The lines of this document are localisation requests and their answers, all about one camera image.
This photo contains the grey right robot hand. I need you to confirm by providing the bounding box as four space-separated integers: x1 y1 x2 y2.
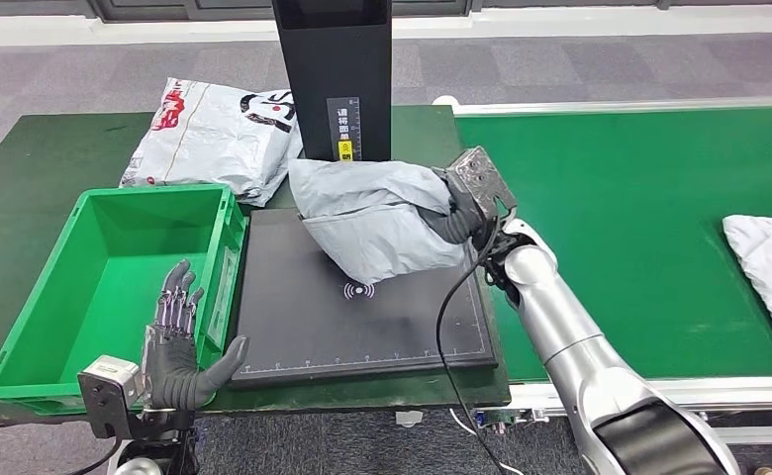
419 144 519 246

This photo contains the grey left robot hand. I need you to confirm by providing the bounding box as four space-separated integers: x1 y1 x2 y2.
142 259 250 413

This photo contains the plain grey parcel bag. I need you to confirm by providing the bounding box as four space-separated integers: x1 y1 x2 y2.
287 158 476 286

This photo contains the green conveyor belt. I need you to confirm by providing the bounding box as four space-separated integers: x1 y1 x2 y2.
454 104 772 385

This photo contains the large white red-black printed parcel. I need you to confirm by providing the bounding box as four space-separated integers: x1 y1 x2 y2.
119 77 304 208

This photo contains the green plastic crate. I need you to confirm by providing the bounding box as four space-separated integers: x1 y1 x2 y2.
0 184 249 418

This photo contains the black yellow column label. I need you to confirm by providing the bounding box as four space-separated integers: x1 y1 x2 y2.
326 96 363 162

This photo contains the black scanner platform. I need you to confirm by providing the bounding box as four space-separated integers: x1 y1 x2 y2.
230 208 499 389

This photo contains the black scanner column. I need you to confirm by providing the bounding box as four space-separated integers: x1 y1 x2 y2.
271 0 394 163

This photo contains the small green circuit board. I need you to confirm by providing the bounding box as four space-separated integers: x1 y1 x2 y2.
471 407 551 430

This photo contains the dark green table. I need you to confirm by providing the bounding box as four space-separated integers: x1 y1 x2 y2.
0 104 512 425

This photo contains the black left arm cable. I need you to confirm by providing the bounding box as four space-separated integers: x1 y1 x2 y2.
62 432 125 475

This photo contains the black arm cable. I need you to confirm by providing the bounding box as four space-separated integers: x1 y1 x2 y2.
434 196 512 475
62 432 125 475

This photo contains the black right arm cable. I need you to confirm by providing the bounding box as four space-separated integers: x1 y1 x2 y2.
434 196 512 475

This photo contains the white floor cable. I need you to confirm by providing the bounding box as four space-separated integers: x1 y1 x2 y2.
449 407 525 475

